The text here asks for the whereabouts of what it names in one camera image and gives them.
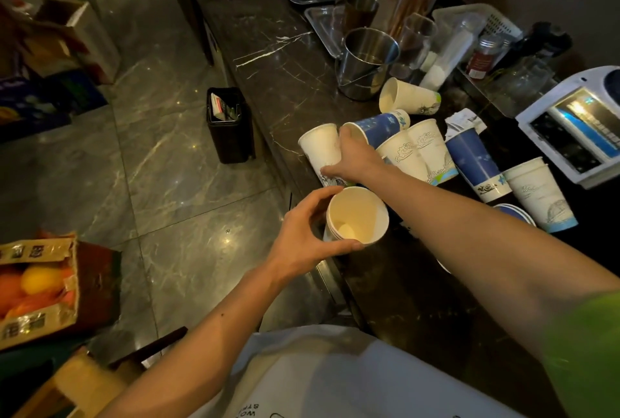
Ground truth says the red spice jar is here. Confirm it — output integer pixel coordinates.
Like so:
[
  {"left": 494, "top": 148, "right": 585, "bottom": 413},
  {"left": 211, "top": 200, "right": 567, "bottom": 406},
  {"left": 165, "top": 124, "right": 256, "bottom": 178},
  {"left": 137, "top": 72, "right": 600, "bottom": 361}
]
[{"left": 466, "top": 34, "right": 504, "bottom": 81}]

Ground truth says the clear glass pitcher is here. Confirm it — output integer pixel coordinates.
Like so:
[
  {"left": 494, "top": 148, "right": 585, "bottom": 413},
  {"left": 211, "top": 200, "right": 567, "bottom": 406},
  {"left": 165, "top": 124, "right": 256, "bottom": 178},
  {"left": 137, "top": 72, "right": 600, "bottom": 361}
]
[{"left": 484, "top": 55, "right": 555, "bottom": 116}]

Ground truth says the white printed paper cup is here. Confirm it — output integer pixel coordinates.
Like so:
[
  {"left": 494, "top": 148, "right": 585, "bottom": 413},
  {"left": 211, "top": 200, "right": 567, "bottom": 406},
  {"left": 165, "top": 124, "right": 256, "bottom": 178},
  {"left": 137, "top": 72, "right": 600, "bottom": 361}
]
[
  {"left": 406, "top": 118, "right": 460, "bottom": 187},
  {"left": 375, "top": 129, "right": 432, "bottom": 183},
  {"left": 297, "top": 123, "right": 346, "bottom": 189},
  {"left": 378, "top": 77, "right": 442, "bottom": 117},
  {"left": 502, "top": 156, "right": 579, "bottom": 235}
]

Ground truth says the black marble countertop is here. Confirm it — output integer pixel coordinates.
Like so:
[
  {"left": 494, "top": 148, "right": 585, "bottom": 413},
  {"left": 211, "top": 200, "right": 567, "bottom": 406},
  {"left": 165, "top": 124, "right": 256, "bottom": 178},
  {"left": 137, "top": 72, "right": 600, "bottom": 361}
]
[{"left": 169, "top": 0, "right": 620, "bottom": 418}]

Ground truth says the person's right green sleeve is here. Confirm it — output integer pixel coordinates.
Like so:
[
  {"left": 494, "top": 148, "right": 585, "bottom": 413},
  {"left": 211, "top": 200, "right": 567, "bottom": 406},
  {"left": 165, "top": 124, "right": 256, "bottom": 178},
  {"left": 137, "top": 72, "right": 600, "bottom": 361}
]
[{"left": 540, "top": 289, "right": 620, "bottom": 418}]

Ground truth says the stainless steel pail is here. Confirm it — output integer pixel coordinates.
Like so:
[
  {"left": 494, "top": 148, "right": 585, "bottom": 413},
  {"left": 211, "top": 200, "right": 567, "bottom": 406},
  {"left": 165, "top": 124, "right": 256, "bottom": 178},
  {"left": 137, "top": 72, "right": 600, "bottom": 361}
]
[{"left": 336, "top": 26, "right": 402, "bottom": 103}]

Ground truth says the person's white shirt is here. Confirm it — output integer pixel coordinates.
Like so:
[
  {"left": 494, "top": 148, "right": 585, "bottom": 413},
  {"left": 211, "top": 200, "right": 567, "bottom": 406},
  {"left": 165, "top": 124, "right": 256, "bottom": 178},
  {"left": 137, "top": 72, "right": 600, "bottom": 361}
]
[{"left": 191, "top": 325, "right": 526, "bottom": 418}]

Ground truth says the dark blender jar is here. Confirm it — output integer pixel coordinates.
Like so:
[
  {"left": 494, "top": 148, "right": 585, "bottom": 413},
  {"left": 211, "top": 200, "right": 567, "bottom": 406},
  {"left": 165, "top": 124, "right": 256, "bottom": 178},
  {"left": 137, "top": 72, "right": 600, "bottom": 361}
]
[{"left": 603, "top": 68, "right": 620, "bottom": 106}]

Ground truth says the yellow citrus fruit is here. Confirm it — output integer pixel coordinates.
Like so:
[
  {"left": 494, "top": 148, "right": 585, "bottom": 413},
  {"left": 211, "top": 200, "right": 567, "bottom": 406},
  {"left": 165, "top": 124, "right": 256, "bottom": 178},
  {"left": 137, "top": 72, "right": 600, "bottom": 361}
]
[{"left": 19, "top": 265, "right": 64, "bottom": 297}]

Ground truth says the person's right hand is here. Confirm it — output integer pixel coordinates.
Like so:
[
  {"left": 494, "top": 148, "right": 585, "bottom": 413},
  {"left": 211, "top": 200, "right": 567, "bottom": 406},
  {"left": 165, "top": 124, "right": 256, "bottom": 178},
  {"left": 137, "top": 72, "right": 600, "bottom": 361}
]
[{"left": 319, "top": 125, "right": 388, "bottom": 186}]

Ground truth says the stack of white paper cups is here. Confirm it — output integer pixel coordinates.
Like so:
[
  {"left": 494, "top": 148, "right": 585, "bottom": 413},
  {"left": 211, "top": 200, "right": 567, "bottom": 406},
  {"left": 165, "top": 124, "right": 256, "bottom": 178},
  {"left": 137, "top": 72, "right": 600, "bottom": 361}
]
[{"left": 322, "top": 185, "right": 391, "bottom": 247}]

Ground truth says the short gold tumbler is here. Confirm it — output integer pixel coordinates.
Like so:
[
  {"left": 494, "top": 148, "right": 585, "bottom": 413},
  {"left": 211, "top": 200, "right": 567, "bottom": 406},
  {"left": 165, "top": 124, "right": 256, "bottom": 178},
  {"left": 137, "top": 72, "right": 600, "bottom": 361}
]
[{"left": 370, "top": 0, "right": 400, "bottom": 34}]

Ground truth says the clear plastic measuring jug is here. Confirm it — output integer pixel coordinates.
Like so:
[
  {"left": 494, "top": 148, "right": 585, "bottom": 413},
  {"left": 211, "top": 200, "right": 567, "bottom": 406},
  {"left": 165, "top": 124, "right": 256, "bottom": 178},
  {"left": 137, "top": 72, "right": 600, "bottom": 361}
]
[{"left": 389, "top": 13, "right": 439, "bottom": 82}]

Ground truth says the person's right forearm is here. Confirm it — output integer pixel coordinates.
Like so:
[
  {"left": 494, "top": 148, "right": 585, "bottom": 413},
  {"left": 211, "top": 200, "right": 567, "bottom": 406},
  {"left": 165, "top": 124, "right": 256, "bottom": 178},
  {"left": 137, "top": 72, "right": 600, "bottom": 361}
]
[{"left": 370, "top": 160, "right": 620, "bottom": 365}]

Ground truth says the narrow steel tray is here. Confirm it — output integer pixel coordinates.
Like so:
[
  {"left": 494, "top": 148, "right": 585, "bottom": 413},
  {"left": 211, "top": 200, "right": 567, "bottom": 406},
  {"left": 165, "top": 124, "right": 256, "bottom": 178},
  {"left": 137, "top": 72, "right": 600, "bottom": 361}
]
[{"left": 455, "top": 66, "right": 533, "bottom": 119}]

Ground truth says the blue star-print paper cup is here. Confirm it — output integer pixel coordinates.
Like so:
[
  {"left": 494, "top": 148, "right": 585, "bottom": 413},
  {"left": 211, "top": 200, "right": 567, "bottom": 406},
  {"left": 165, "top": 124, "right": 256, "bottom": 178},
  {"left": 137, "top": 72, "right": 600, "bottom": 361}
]
[
  {"left": 493, "top": 203, "right": 537, "bottom": 229},
  {"left": 341, "top": 109, "right": 411, "bottom": 150},
  {"left": 444, "top": 127, "right": 513, "bottom": 204}
]

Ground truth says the person's left forearm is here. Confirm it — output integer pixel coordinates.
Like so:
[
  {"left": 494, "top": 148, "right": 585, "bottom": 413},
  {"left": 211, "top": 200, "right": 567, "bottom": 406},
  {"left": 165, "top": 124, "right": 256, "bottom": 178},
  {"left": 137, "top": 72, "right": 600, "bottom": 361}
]
[{"left": 96, "top": 262, "right": 291, "bottom": 418}]

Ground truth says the dark steel cup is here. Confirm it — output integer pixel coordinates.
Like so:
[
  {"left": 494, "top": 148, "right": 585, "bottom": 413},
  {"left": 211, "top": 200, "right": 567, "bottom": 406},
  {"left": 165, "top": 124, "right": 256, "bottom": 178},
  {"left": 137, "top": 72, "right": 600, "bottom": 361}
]
[{"left": 342, "top": 0, "right": 380, "bottom": 36}]

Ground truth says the plain cardboard box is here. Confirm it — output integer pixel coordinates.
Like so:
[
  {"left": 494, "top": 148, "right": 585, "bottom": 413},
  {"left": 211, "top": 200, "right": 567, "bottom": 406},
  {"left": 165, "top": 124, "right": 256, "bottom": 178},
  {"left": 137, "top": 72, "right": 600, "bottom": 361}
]
[{"left": 19, "top": 0, "right": 122, "bottom": 85}]

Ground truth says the pile of white receipts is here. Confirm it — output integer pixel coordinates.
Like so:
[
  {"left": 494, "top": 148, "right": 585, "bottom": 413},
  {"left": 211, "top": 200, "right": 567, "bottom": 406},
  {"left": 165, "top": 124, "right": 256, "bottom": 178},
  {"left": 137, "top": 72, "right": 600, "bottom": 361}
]
[{"left": 444, "top": 107, "right": 488, "bottom": 140}]

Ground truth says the person's left hand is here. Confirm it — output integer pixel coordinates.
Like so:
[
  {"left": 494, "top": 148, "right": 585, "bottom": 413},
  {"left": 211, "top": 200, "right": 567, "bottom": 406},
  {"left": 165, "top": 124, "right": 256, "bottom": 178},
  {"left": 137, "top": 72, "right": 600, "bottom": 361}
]
[{"left": 265, "top": 185, "right": 365, "bottom": 283}]

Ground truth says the red and white carton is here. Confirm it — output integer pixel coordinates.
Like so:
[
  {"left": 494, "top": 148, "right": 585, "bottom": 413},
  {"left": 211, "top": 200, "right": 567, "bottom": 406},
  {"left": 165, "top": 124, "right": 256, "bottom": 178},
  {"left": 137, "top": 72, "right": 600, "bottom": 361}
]
[{"left": 209, "top": 92, "right": 242, "bottom": 122}]

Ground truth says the wooden stool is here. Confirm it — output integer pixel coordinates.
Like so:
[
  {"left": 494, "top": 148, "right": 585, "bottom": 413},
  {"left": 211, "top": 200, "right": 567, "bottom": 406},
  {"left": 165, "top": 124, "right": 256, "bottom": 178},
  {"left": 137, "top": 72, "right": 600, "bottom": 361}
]
[{"left": 14, "top": 326, "right": 189, "bottom": 418}]

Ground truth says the white blender base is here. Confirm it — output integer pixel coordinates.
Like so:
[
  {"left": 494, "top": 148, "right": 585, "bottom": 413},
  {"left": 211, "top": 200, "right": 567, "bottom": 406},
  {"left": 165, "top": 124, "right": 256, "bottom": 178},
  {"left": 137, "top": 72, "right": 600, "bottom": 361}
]
[{"left": 515, "top": 65, "right": 620, "bottom": 191}]

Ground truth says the black floor trash bin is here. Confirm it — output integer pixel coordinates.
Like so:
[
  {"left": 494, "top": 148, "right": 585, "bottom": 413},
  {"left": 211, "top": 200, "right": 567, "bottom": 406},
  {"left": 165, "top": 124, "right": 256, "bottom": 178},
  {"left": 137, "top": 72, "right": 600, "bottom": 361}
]
[{"left": 205, "top": 87, "right": 256, "bottom": 165}]

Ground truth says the printed cardboard fruit box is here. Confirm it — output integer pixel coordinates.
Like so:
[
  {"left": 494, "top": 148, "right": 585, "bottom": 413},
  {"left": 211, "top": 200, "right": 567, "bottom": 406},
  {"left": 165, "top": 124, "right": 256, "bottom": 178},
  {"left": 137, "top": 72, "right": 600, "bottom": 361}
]
[{"left": 0, "top": 233, "right": 122, "bottom": 351}]

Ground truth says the wide steel tray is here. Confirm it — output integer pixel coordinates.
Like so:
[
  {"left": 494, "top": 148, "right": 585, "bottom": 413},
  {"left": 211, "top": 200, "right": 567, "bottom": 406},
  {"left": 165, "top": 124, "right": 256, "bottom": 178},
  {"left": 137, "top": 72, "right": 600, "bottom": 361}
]
[{"left": 304, "top": 3, "right": 349, "bottom": 60}]

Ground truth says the black lidded pot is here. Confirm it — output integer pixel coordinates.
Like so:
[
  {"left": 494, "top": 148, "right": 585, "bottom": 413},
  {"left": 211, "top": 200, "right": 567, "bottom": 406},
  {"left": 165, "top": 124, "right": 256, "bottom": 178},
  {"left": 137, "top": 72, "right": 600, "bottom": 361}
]
[{"left": 503, "top": 21, "right": 574, "bottom": 72}]

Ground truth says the clear tube with white powder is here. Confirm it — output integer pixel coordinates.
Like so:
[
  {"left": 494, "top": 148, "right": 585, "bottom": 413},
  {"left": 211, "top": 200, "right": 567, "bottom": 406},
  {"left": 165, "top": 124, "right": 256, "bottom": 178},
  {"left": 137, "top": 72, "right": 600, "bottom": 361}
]
[{"left": 418, "top": 20, "right": 481, "bottom": 92}]

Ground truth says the white plastic basket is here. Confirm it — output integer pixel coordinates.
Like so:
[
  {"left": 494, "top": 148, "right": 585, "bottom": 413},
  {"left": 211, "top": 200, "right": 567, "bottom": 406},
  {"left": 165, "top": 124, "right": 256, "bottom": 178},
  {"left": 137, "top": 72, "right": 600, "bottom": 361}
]
[{"left": 431, "top": 2, "right": 524, "bottom": 53}]

